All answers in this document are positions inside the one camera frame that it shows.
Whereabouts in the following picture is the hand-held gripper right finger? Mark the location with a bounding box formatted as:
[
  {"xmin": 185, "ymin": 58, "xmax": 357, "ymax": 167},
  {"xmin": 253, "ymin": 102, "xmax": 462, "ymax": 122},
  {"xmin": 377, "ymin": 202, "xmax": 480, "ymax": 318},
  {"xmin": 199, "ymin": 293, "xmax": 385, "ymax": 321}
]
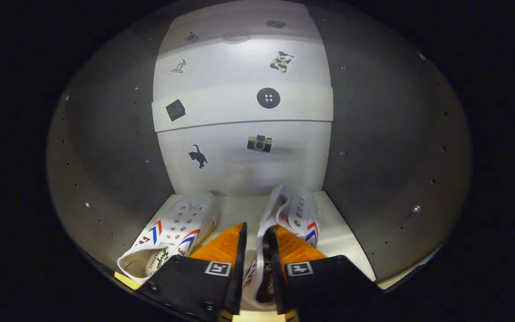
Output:
[{"xmin": 264, "ymin": 225, "xmax": 383, "ymax": 322}]

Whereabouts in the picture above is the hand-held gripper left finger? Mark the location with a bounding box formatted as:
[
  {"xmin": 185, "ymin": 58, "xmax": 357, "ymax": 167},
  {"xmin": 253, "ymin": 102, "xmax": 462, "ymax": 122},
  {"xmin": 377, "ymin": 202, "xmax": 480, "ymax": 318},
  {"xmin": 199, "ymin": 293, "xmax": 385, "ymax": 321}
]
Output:
[{"xmin": 139, "ymin": 222, "xmax": 248, "ymax": 322}]

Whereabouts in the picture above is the white canvas shoe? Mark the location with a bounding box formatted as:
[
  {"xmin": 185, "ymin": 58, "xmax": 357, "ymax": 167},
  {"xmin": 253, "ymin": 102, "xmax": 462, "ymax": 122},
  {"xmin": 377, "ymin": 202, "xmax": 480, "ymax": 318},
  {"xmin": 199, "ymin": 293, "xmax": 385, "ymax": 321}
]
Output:
[
  {"xmin": 117, "ymin": 191, "xmax": 219, "ymax": 284},
  {"xmin": 242, "ymin": 183, "xmax": 321, "ymax": 309}
]

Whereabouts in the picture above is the dark grey shoe cabinet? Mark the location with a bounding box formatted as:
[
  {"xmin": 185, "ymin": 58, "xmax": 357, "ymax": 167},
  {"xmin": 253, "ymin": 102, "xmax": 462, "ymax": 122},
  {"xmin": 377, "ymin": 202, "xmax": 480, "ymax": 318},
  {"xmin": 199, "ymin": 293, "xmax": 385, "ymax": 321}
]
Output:
[{"xmin": 45, "ymin": 0, "xmax": 473, "ymax": 291}]

